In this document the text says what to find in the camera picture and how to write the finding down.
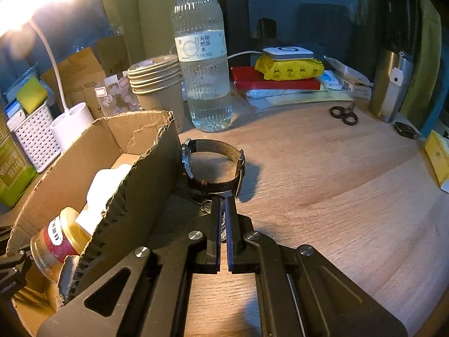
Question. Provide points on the stack of papers and packets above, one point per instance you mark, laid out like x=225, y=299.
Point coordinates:
x=336, y=80

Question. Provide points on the red book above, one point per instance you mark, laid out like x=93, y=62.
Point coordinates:
x=245, y=77

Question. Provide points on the white power bank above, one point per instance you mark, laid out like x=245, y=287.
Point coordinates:
x=287, y=52

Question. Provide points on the printed clear glass cup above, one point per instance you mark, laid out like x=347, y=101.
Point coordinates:
x=112, y=98

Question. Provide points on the yellow-green sponge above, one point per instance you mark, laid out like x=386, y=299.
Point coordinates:
x=31, y=94

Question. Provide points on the brown cardboard lamp packaging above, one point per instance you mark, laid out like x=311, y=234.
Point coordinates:
x=80, y=66

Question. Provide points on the white plastic container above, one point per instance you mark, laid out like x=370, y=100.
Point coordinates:
x=105, y=189

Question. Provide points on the gold lid jar red label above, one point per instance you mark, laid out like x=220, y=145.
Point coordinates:
x=52, y=249

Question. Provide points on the clear plastic water bottle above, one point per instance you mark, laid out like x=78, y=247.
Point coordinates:
x=203, y=87

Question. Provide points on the white desk lamp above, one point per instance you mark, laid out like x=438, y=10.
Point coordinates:
x=72, y=126

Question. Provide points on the yellow-green curtain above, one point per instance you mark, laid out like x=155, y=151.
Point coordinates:
x=154, y=14

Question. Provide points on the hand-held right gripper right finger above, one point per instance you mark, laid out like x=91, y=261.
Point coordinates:
x=229, y=245

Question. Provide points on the green printed box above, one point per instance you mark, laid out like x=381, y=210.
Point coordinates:
x=14, y=175

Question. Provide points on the brown cardboard box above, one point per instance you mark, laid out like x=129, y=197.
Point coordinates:
x=147, y=182

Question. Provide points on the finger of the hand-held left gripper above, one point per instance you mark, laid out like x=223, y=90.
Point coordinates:
x=14, y=270

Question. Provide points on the stack of kraft paper cups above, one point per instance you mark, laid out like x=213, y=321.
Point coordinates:
x=158, y=101

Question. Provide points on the stainless steel tumbler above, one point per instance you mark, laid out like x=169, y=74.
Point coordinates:
x=386, y=91

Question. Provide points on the black car key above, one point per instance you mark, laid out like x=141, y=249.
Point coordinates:
x=403, y=128

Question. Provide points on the hanging clothes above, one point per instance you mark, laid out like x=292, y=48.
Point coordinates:
x=428, y=59

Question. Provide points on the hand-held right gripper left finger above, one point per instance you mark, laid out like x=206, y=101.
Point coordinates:
x=218, y=245

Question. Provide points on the white ribbed packet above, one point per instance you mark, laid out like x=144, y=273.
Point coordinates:
x=15, y=116

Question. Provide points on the yellow wipes packet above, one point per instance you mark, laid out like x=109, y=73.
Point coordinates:
x=287, y=70

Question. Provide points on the blue packets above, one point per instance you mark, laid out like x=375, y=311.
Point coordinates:
x=19, y=80

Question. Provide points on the white woven plastic basket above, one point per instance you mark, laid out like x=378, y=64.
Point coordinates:
x=35, y=137

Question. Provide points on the yellow paper packet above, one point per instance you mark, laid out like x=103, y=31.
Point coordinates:
x=436, y=161

